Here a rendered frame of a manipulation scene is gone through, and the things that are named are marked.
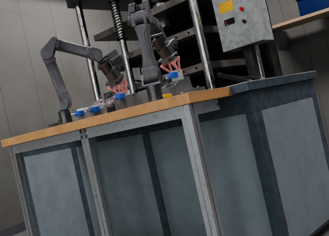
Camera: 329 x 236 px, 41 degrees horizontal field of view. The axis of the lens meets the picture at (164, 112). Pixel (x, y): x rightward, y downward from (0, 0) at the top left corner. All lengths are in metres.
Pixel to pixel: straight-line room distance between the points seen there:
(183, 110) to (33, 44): 3.25
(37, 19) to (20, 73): 0.65
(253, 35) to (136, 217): 1.33
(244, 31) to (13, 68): 2.43
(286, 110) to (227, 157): 0.36
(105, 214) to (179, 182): 0.42
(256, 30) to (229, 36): 0.20
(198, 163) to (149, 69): 0.51
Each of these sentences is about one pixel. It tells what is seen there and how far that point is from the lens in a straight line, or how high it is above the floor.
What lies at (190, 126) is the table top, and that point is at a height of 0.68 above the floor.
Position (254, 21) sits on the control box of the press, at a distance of 2.85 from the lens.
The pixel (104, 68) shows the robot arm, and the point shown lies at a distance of 2.31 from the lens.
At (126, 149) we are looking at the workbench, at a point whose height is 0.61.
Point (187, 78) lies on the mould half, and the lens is 2.50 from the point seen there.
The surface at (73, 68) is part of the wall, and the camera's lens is 4.95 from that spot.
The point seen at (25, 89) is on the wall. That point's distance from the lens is 4.49.
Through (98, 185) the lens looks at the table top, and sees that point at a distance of 1.97.
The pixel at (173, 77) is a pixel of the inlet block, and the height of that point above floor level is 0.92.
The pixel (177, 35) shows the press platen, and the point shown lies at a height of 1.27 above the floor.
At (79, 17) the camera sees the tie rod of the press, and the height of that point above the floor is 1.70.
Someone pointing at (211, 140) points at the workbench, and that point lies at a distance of 1.99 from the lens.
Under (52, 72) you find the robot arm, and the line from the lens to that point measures 2.31.
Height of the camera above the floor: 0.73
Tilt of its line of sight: 1 degrees up
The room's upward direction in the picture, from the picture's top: 12 degrees counter-clockwise
